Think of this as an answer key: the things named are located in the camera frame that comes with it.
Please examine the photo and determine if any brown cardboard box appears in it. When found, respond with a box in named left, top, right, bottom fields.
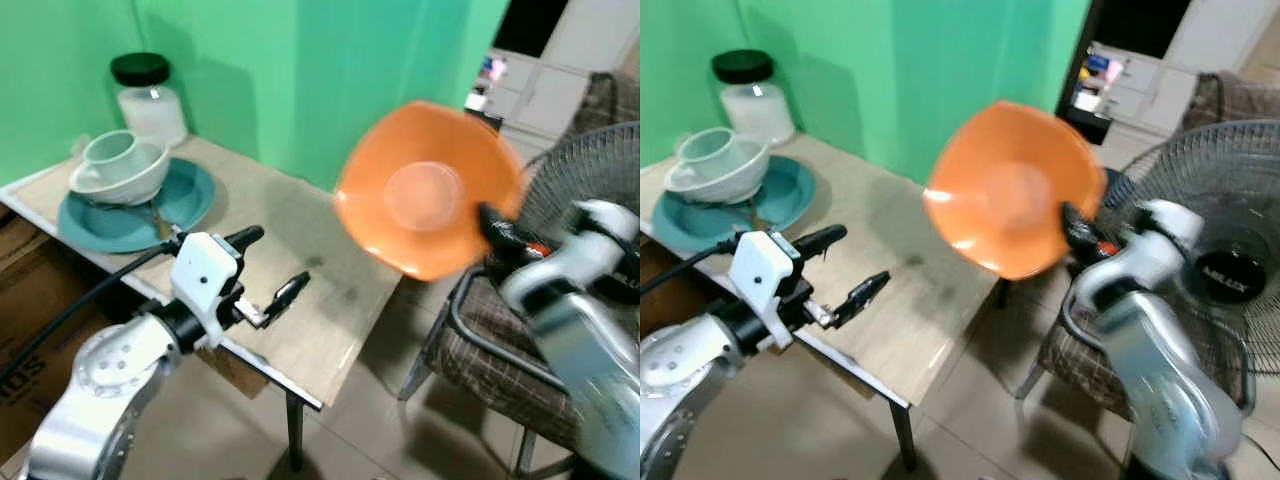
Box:
left=640, top=233, right=713, bottom=343
left=0, top=205, right=151, bottom=466

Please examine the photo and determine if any orange plastic plate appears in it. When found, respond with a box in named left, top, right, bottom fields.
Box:
left=922, top=100, right=1110, bottom=282
left=333, top=100, right=527, bottom=283

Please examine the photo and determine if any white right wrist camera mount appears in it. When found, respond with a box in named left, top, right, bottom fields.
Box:
left=1068, top=199, right=1213, bottom=311
left=499, top=199, right=641, bottom=311

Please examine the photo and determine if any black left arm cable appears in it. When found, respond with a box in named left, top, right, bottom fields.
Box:
left=640, top=240, right=746, bottom=297
left=0, top=237, right=189, bottom=379

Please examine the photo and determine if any black electric fan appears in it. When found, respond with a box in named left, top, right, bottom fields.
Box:
left=1100, top=119, right=1280, bottom=471
left=518, top=121, right=641, bottom=306

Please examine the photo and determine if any light wooden table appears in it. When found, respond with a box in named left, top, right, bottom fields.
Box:
left=640, top=132, right=1002, bottom=473
left=0, top=135, right=407, bottom=473

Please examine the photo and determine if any small pale green bowl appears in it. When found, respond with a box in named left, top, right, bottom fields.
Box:
left=82, top=129, right=167, bottom=176
left=677, top=127, right=767, bottom=176

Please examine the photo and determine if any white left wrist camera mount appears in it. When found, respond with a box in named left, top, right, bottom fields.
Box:
left=727, top=230, right=802, bottom=350
left=169, top=232, right=247, bottom=352

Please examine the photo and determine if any large white bowl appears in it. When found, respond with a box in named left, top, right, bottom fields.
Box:
left=664, top=140, right=772, bottom=207
left=68, top=142, right=172, bottom=207

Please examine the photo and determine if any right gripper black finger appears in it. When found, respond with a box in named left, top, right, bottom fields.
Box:
left=477, top=202, right=531, bottom=253
left=1059, top=202, right=1108, bottom=253

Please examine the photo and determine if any brown plaid metal-frame chair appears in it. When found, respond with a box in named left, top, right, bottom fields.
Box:
left=1014, top=71, right=1280, bottom=471
left=398, top=71, right=641, bottom=475

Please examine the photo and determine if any clear jar with black lid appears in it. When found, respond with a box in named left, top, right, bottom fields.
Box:
left=711, top=49, right=797, bottom=149
left=110, top=52, right=190, bottom=150

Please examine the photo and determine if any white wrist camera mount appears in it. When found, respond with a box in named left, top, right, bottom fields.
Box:
left=499, top=199, right=641, bottom=311
left=1068, top=199, right=1213, bottom=311
left=169, top=232, right=247, bottom=352
left=727, top=230, right=802, bottom=350

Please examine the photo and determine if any teal round plate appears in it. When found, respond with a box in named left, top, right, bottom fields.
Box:
left=57, top=157, right=218, bottom=255
left=651, top=154, right=817, bottom=254

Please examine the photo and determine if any white cabinet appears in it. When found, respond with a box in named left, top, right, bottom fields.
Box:
left=464, top=45, right=607, bottom=141
left=1070, top=38, right=1206, bottom=136

